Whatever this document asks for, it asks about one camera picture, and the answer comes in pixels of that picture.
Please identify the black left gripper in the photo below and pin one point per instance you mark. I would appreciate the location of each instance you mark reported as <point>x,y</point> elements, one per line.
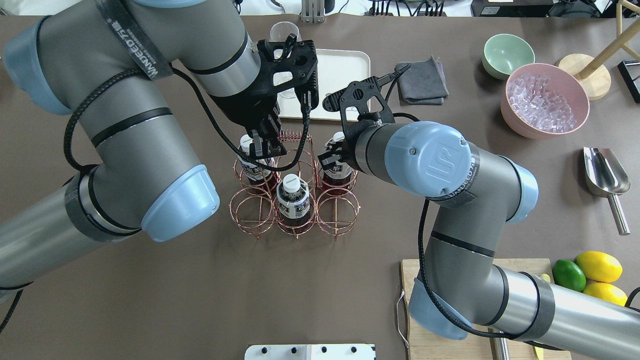
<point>239,110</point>

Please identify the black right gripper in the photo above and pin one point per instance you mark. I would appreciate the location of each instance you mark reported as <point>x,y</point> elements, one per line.
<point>332,159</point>

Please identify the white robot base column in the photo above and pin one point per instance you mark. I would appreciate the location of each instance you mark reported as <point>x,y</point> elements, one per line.
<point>322,351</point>

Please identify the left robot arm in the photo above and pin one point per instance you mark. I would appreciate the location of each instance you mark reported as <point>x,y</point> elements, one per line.
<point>97,62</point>

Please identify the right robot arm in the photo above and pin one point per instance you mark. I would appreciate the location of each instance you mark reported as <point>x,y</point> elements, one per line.
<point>478,193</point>

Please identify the cream rectangular tray plate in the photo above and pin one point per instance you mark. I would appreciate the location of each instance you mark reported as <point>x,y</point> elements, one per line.
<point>336,69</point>

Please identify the clear wine glass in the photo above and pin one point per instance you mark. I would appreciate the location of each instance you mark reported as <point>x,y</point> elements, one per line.
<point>278,33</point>

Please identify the dark grey folded cloth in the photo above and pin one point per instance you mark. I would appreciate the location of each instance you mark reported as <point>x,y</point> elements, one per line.
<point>423,83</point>

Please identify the green bowl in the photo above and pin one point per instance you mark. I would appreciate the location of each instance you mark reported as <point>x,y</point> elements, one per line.
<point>504,53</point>

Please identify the wooden cutting board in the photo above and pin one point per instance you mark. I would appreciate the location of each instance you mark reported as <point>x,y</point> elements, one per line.
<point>424,345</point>

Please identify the pink bowl with ice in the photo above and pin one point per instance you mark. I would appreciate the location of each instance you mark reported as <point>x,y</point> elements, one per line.
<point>542,101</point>

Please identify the metal muddler bar tool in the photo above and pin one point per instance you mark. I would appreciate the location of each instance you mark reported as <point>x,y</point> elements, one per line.
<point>500,348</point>

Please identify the green lime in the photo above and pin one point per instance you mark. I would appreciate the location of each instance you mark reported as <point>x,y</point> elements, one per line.
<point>569,275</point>

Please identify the metal ice scoop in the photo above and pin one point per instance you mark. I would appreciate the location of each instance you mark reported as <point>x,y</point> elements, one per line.
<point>607,178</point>

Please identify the wooden cup tree stand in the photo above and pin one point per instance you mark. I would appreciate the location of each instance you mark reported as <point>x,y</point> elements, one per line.
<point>592,75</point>

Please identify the yellow lemon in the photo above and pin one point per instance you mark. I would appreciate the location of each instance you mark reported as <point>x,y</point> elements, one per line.
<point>599,266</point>
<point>607,292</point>

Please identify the copper wire bottle basket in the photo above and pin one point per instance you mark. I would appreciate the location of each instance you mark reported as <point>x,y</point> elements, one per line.
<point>311,195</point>

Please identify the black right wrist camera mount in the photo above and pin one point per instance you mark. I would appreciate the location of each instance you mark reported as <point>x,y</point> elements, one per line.
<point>365,96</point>

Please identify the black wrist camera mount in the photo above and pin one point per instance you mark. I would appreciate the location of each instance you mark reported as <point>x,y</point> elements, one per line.
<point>365,96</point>
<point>297,57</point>

